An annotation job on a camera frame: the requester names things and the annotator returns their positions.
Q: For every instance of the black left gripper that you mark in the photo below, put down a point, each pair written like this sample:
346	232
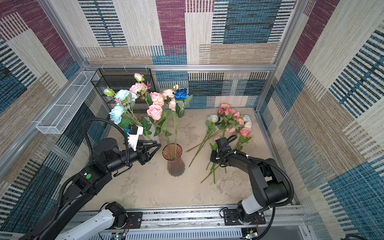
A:
142	151

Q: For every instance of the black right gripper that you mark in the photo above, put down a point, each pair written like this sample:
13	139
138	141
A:
213	157

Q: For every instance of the pink ribbed glass vase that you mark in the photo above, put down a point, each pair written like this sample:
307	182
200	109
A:
173	155

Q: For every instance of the pink rose stem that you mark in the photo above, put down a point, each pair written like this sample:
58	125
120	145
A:
160	120

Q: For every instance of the cream white rose stem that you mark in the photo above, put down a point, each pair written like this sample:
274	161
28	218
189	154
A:
173	106

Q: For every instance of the blue rose stem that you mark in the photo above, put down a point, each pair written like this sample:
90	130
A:
182	100

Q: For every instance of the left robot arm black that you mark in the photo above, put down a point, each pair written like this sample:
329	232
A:
106	162

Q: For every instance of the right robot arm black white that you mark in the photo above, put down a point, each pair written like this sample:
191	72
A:
271	186

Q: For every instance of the pile of artificial flowers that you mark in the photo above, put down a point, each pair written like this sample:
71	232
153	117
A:
226	121

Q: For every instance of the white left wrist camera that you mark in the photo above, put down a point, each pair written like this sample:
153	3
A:
133	133

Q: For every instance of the black wire mesh shelf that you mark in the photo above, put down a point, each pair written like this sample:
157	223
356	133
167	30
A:
119	79

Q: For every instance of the white wire mesh basket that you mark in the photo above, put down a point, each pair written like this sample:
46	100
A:
59	116

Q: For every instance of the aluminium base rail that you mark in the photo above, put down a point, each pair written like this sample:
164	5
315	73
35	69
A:
212	223

